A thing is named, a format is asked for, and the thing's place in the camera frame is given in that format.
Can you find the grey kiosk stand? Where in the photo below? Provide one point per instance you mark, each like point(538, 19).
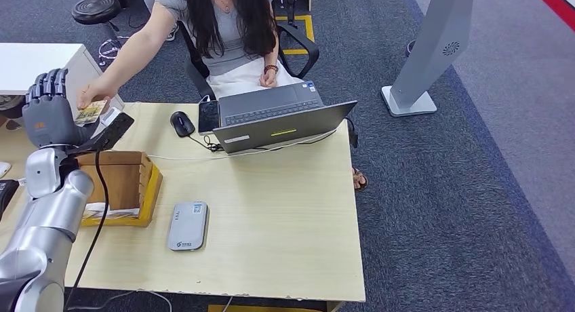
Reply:
point(431, 45)

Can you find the black office chair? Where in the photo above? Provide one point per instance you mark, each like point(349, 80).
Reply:
point(305, 45)

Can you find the black round stool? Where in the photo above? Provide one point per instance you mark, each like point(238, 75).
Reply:
point(96, 9)

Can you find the black stand legs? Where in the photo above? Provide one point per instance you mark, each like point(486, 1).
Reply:
point(292, 4)

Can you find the person's left hand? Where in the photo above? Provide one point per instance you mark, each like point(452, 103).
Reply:
point(268, 80)

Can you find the black computer mouse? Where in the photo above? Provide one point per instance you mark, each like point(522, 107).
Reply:
point(182, 125)

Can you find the black desk device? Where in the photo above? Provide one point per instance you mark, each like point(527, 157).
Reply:
point(5, 195)

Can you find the person's right hand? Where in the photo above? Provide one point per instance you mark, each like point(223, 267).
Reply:
point(94, 94)

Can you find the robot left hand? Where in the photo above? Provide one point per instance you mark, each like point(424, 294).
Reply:
point(49, 121)

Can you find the black smartphone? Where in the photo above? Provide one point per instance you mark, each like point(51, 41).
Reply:
point(209, 116)

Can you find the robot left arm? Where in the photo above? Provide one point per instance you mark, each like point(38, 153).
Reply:
point(49, 211)

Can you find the white cabinet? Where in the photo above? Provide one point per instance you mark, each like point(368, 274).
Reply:
point(27, 63)

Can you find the grey laptop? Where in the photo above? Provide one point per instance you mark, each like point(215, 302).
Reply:
point(278, 129)

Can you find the cardboard box yellow trim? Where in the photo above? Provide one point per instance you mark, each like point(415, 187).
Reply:
point(121, 184)

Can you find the dark round bin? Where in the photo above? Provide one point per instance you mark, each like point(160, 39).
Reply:
point(410, 48)

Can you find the person's sandalled foot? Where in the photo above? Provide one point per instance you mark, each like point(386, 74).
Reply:
point(360, 179)

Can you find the black camera bracket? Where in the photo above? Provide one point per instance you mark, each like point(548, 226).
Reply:
point(108, 137)

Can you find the white rounded device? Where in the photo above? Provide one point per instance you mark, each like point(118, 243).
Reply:
point(3, 169)

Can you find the yellow floor tape square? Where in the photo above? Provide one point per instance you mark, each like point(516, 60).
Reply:
point(310, 31)

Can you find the white paper strip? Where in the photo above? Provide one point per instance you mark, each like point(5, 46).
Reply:
point(121, 214)

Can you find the gold spare card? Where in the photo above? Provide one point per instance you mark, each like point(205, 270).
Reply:
point(87, 215)

